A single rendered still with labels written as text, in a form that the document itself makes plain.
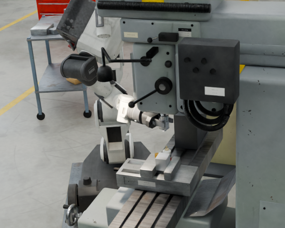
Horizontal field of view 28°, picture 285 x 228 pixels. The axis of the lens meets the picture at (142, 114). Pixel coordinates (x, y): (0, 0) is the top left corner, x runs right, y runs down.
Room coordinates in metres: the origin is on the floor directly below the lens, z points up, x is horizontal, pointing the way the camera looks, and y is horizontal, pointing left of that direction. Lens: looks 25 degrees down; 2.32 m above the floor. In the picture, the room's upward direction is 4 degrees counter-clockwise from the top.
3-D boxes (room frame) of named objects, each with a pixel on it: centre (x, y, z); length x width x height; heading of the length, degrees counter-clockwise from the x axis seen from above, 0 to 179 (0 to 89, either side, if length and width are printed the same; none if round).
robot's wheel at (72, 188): (2.81, 0.44, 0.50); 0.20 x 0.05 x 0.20; 0
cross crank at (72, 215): (2.46, 0.37, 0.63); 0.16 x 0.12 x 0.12; 67
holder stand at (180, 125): (2.65, -0.25, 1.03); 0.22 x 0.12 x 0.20; 160
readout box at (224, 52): (1.84, -0.24, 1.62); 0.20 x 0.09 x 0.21; 67
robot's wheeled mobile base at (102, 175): (3.06, 0.17, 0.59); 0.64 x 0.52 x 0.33; 0
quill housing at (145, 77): (2.26, -0.10, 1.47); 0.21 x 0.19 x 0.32; 157
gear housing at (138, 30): (2.25, -0.13, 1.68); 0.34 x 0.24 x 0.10; 67
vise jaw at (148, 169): (2.25, -0.03, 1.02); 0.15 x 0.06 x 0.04; 158
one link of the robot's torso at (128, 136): (3.09, 0.17, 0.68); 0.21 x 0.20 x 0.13; 0
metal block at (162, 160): (2.23, -0.08, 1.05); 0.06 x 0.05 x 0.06; 158
